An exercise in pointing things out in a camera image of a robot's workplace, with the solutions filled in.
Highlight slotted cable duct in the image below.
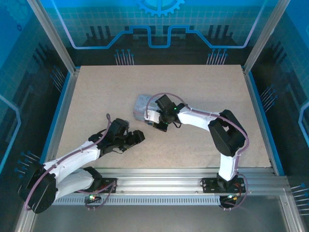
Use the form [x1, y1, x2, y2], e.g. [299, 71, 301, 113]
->
[52, 196, 222, 206]

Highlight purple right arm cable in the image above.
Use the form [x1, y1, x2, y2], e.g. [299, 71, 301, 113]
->
[144, 93, 249, 211]

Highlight aluminium mounting rail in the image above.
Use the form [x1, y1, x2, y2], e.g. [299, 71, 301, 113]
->
[31, 168, 290, 197]

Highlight aluminium table side rail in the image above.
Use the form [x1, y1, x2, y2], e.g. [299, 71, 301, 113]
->
[242, 67, 278, 175]
[40, 67, 80, 176]

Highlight aluminium frame post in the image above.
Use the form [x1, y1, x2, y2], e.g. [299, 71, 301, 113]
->
[242, 0, 292, 74]
[26, 0, 81, 74]

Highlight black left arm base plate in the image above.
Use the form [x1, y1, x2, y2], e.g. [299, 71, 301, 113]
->
[91, 177, 118, 193]

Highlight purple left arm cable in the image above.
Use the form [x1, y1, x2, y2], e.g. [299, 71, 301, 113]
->
[25, 113, 119, 211]

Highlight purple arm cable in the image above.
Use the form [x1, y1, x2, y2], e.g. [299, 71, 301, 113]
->
[25, 113, 119, 211]
[144, 93, 249, 211]

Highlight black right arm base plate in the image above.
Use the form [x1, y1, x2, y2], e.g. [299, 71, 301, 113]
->
[201, 177, 247, 193]

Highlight grey plastic pouch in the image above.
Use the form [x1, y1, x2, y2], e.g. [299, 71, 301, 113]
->
[132, 94, 160, 123]

